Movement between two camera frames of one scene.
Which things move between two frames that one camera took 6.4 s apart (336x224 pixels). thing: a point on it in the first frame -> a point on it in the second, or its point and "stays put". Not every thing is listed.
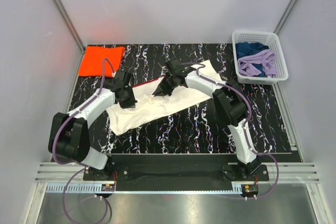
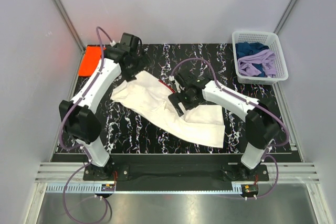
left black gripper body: (127, 87) -> (137, 64)
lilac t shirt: (266, 58) stays put
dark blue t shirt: (243, 49) stays put
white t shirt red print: (149, 106) -> (202, 125)
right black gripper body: (172, 77) -> (182, 96)
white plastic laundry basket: (271, 40) stays put
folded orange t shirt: (91, 64) stays put
